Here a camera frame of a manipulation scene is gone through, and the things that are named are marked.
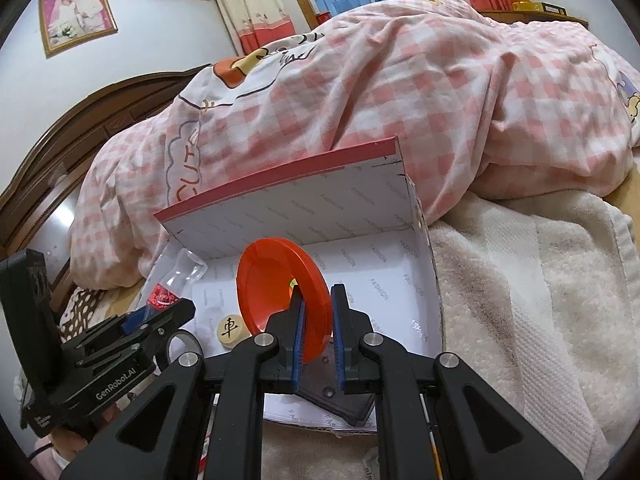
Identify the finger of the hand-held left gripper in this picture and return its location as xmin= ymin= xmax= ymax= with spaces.
xmin=122 ymin=298 xmax=203 ymax=373
xmin=62 ymin=309 xmax=153 ymax=356

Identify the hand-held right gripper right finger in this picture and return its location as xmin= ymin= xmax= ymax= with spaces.
xmin=330 ymin=283 xmax=586 ymax=480

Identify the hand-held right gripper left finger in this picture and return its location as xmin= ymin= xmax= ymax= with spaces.
xmin=59 ymin=285 xmax=307 ymax=480

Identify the clear plastic bottle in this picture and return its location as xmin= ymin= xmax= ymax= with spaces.
xmin=145 ymin=248 xmax=207 ymax=321

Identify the orange round plastic lid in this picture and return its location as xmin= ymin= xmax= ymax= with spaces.
xmin=236 ymin=240 xmax=335 ymax=365

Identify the wooden chess piece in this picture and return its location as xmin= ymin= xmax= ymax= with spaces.
xmin=216 ymin=313 xmax=246 ymax=347

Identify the dark transparent case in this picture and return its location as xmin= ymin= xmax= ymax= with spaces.
xmin=295 ymin=355 xmax=376 ymax=428

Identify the red cardboard box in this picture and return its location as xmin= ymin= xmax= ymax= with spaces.
xmin=154 ymin=136 xmax=446 ymax=436

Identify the person's left hand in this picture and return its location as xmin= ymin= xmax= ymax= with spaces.
xmin=47 ymin=404 xmax=121 ymax=471

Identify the white fluffy towel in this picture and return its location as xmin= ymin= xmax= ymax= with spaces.
xmin=260 ymin=190 xmax=636 ymax=480

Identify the dark wooden headboard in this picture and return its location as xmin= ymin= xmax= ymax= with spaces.
xmin=0 ymin=62 xmax=213 ymax=301

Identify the pink checked quilt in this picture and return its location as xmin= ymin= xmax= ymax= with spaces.
xmin=67 ymin=0 xmax=640 ymax=291

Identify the framed wall photo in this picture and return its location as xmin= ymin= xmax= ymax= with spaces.
xmin=39 ymin=0 xmax=118 ymax=58

